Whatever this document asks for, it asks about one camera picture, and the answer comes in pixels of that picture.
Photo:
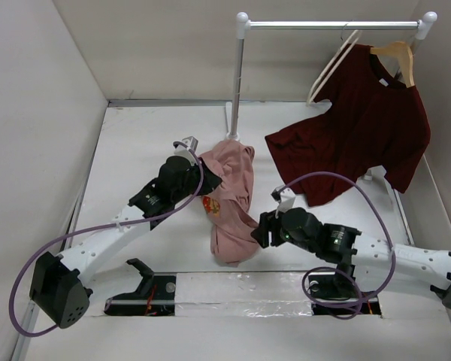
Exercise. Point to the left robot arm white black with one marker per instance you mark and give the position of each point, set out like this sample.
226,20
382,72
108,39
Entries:
60,282

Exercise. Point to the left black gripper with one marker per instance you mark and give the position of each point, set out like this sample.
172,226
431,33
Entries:
210,182

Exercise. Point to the pink t shirt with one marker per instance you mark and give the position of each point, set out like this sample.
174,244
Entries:
227,207

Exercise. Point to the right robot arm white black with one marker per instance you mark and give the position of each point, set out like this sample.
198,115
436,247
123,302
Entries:
357,267

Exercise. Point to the wooden hanger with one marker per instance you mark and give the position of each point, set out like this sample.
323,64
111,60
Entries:
401,51

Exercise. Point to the metal clothes rack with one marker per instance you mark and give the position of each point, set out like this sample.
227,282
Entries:
280,65

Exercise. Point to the cream plastic hanger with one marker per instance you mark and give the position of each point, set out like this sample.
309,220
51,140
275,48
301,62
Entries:
333,64

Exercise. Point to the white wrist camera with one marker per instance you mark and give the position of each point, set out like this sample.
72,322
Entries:
285,199
185,147

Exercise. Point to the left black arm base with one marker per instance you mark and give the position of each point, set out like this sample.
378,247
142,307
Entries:
153,297

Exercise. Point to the dark red t shirt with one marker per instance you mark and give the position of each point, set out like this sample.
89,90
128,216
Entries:
374,120

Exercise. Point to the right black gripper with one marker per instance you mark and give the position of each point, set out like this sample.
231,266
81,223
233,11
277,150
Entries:
269,220

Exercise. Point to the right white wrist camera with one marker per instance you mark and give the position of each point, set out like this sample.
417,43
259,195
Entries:
285,199

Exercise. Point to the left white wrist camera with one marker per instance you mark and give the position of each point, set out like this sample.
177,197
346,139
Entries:
185,147

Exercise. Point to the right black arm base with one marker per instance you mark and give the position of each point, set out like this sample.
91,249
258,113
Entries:
331,288

